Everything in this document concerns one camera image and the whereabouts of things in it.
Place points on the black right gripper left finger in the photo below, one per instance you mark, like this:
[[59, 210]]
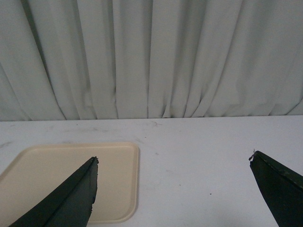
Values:
[[70, 204]]

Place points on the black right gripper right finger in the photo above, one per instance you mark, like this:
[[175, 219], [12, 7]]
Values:
[[281, 188]]

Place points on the beige plastic tray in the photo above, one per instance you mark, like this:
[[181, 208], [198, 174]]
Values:
[[38, 170]]

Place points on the white pleated curtain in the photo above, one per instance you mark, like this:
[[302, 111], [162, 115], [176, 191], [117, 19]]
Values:
[[139, 59]]

